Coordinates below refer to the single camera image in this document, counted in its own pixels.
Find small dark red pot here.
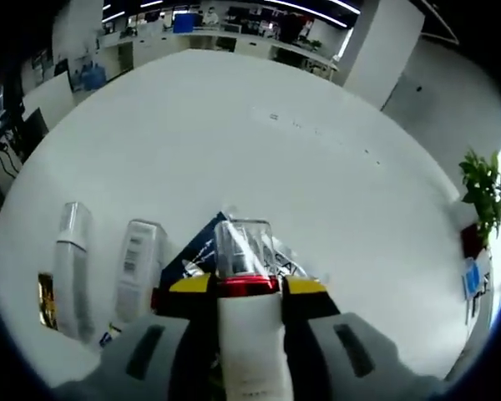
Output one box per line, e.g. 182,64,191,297
460,223,487,259

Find white office counter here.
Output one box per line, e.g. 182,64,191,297
99,23,340,81

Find dark green skincare sachet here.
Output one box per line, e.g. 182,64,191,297
160,211,331,296

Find green potted plant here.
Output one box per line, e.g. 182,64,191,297
458,148,501,244

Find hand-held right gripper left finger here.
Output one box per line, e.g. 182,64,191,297
49,273,225,401

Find small white skincare bottle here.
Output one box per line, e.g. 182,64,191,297
114,218,169,323
52,201,98,344

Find red collar skincare pump bottle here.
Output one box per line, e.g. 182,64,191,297
213,218,296,401

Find gold skincare sachet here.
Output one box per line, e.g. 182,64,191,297
37,272,60,332

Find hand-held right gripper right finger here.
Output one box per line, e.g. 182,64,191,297
281,274,448,401

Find blue storage bin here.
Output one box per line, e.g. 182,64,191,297
173,12,194,34

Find blue water jugs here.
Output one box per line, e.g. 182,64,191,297
68,56,109,92

